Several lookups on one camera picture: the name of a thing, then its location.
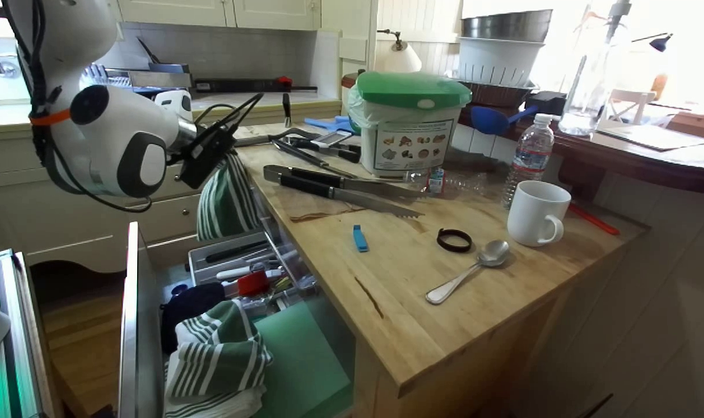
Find crushed clear plastic bottle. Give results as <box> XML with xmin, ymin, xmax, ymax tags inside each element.
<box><xmin>403</xmin><ymin>165</ymin><xmax>494</xmax><ymax>197</ymax></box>

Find open drawer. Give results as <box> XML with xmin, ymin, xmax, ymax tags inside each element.
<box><xmin>118</xmin><ymin>221</ymin><xmax>356</xmax><ymax>418</ymax></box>

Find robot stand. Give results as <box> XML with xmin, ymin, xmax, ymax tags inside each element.
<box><xmin>0</xmin><ymin>249</ymin><xmax>58</xmax><ymax>418</ymax></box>

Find dish rack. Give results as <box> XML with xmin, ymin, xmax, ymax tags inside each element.
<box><xmin>80</xmin><ymin>63</ymin><xmax>193</xmax><ymax>95</ymax></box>

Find black ring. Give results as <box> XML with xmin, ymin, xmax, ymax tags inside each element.
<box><xmin>436</xmin><ymin>228</ymin><xmax>474</xmax><ymax>254</ymax></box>

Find black desk lamp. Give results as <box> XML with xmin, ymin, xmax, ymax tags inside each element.
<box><xmin>630</xmin><ymin>33</ymin><xmax>674</xmax><ymax>53</ymax></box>

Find plain green folded cloth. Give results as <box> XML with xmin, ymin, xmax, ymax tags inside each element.
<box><xmin>252</xmin><ymin>301</ymin><xmax>354</xmax><ymax>418</ymax></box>

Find red handled utensil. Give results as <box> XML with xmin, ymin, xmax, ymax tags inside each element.
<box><xmin>221</xmin><ymin>270</ymin><xmax>271</xmax><ymax>298</ymax></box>

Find blue ladle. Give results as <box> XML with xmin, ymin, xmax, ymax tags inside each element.
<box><xmin>470</xmin><ymin>104</ymin><xmax>540</xmax><ymax>136</ymax></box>

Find white mug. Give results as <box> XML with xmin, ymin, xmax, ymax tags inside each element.
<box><xmin>507</xmin><ymin>179</ymin><xmax>572</xmax><ymax>248</ymax></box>

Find grey cutlery tray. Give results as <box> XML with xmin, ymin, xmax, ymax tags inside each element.
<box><xmin>187</xmin><ymin>230</ymin><xmax>319</xmax><ymax>319</ymax></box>

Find black bar with red knob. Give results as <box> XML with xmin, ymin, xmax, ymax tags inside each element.
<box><xmin>194</xmin><ymin>75</ymin><xmax>319</xmax><ymax>95</ymax></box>

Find blue plastic utensil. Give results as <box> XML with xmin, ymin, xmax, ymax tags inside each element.
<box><xmin>303</xmin><ymin>114</ymin><xmax>356</xmax><ymax>135</ymax></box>

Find orange pen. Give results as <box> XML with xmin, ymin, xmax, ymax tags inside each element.
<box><xmin>568</xmin><ymin>202</ymin><xmax>621</xmax><ymax>236</ymax></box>

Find metal spoon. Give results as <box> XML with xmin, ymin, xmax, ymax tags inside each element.
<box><xmin>425</xmin><ymin>239</ymin><xmax>511</xmax><ymax>306</ymax></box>

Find clear plastic water bottle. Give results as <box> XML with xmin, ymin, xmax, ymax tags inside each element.
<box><xmin>501</xmin><ymin>113</ymin><xmax>556</xmax><ymax>210</ymax></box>

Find dark navy cloth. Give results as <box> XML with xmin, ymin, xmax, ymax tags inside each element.
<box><xmin>160</xmin><ymin>282</ymin><xmax>228</xmax><ymax>355</ymax></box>

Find green striped towel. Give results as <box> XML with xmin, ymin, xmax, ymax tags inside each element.
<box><xmin>196</xmin><ymin>152</ymin><xmax>262</xmax><ymax>243</ymax></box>
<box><xmin>164</xmin><ymin>299</ymin><xmax>275</xmax><ymax>418</ymax></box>

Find white base cabinet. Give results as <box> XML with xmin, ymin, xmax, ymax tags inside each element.
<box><xmin>0</xmin><ymin>132</ymin><xmax>204</xmax><ymax>275</ymax></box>

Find small black box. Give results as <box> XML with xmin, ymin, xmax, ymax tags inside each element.
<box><xmin>524</xmin><ymin>91</ymin><xmax>568</xmax><ymax>117</ymax></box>

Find white shade table lamp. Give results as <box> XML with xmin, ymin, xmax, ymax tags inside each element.
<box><xmin>376</xmin><ymin>28</ymin><xmax>423</xmax><ymax>74</ymax></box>

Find grey placemat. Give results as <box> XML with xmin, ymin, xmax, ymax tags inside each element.
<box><xmin>597</xmin><ymin>122</ymin><xmax>704</xmax><ymax>153</ymax></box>

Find black handled scissors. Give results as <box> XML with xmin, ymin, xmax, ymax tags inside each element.
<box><xmin>271</xmin><ymin>137</ymin><xmax>362</xmax><ymax>179</ymax></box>

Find white colander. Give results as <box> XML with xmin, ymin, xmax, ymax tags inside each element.
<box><xmin>456</xmin><ymin>36</ymin><xmax>546</xmax><ymax>88</ymax></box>

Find dark wooden round table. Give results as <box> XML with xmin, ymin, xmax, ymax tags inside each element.
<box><xmin>454</xmin><ymin>103</ymin><xmax>704</xmax><ymax>197</ymax></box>

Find brown woven basket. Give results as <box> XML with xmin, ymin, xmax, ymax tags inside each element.
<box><xmin>461</xmin><ymin>80</ymin><xmax>540</xmax><ymax>109</ymax></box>

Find tall clear glass bottle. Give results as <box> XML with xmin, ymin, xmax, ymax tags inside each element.
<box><xmin>558</xmin><ymin>0</ymin><xmax>633</xmax><ymax>138</ymax></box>

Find white wooden chair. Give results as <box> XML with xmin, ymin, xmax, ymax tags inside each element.
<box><xmin>606</xmin><ymin>88</ymin><xmax>658</xmax><ymax>126</ymax></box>

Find white bin with green lid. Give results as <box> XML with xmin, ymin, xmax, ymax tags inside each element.
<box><xmin>347</xmin><ymin>70</ymin><xmax>473</xmax><ymax>179</ymax></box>

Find row of white wall cabinets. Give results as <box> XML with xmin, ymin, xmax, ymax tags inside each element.
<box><xmin>115</xmin><ymin>0</ymin><xmax>325</xmax><ymax>31</ymax></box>

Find black handled metal tongs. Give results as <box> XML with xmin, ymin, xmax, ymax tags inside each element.
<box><xmin>263</xmin><ymin>164</ymin><xmax>429</xmax><ymax>221</ymax></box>

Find sink tap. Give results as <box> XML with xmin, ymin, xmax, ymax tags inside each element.
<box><xmin>0</xmin><ymin>54</ymin><xmax>23</xmax><ymax>80</ymax></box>

